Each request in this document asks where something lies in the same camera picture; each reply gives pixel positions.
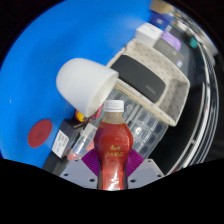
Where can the black workbench shelf unit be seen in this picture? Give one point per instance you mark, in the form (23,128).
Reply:
(200,110)

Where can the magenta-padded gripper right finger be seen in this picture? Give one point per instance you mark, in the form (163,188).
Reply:
(147,173)

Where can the purple box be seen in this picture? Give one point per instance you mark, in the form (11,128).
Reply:
(171,40)

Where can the grey box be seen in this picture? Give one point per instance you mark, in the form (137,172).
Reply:
(168,50)

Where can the small teal box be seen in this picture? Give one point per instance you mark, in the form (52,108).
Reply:
(193,41)

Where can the blue box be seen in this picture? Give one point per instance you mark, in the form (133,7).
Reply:
(160,20)

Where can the white cup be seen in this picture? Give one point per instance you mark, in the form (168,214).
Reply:
(80,80)

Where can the beige perforated tray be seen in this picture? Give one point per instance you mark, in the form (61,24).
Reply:
(172,91)

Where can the brown cardboard box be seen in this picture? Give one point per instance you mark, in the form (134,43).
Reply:
(161,6)

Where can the white cardboard box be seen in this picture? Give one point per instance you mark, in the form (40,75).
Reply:
(148,33)

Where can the grey small-parts drawer cabinet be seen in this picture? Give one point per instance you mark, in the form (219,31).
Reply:
(150,134)
(130,108)

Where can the flat round red coaster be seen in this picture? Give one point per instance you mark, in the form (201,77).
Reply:
(40,133)

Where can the red drink bottle white cap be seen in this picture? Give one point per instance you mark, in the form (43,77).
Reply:
(113,143)

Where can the black oblong speaker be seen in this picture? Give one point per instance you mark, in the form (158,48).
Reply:
(138,78)

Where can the black box with white label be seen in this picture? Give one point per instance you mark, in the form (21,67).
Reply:
(60,144)

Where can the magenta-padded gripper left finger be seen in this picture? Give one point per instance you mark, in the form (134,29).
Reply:
(76,173)

